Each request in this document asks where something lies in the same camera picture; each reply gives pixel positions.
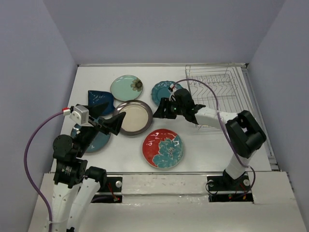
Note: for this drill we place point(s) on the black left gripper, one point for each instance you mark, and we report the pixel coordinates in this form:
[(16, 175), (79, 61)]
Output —
[(114, 123)]

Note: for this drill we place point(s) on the metal wire dish rack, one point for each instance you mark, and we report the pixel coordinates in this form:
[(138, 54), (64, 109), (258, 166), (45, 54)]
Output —
[(222, 83)]

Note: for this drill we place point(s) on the cream plate with metallic rim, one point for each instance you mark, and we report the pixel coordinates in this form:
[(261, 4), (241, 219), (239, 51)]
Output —
[(138, 118)]

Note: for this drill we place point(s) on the red plate with teal flower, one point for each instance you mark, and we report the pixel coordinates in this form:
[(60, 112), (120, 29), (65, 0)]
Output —
[(163, 149)]

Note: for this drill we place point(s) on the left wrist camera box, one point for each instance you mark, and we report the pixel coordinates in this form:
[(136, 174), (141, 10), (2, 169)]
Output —
[(80, 115)]

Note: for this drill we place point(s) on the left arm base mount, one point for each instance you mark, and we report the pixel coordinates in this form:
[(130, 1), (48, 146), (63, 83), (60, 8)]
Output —
[(111, 192)]

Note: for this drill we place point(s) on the navy blue leaf-shaped dish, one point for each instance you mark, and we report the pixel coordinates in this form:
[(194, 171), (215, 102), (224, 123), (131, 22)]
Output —
[(96, 97)]

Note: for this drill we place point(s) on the small dark teal round plate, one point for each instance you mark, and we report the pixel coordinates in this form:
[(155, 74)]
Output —
[(97, 144)]

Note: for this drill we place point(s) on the teal scalloped plate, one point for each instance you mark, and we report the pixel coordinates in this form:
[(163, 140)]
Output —
[(161, 90)]

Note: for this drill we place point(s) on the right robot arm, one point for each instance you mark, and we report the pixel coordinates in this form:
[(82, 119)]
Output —
[(242, 131)]

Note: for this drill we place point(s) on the light green flower plate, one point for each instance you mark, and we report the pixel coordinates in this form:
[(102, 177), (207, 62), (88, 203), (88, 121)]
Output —
[(126, 88)]

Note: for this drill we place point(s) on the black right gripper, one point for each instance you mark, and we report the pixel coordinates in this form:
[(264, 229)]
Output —
[(165, 103)]

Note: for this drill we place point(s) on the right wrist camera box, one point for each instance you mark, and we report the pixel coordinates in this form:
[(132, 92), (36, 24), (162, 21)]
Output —
[(172, 90)]

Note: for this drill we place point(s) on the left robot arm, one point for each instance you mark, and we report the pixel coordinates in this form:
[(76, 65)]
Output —
[(75, 184)]

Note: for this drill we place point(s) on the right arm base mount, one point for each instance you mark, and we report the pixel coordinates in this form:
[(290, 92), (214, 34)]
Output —
[(221, 192)]

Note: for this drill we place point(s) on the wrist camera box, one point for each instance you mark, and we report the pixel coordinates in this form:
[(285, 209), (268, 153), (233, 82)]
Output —
[(80, 115), (172, 90)]

